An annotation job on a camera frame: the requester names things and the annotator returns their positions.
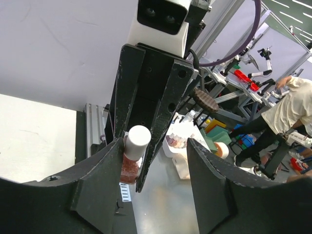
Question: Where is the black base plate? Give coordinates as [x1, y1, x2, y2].
[75, 111, 87, 164]

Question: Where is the white tape roll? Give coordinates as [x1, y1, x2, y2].
[214, 142, 229, 159]

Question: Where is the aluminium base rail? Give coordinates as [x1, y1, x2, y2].
[84, 103, 108, 157]

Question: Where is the person in cream shirt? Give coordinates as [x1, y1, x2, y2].
[230, 76, 312, 167]

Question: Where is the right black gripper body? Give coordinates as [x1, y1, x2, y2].
[128, 44, 176, 130]

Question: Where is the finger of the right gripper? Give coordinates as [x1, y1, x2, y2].
[136, 60, 195, 193]
[114, 45, 145, 138]

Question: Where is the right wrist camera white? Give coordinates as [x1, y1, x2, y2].
[127, 0, 191, 58]

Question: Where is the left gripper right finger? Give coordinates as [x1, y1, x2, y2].
[187, 138, 312, 234]

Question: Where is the green foam block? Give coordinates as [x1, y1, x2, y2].
[200, 126, 232, 153]

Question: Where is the right white cable duct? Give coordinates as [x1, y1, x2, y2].
[119, 182, 132, 202]

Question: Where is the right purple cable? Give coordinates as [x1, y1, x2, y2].
[198, 0, 263, 68]

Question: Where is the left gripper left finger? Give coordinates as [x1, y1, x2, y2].
[0, 138, 124, 234]

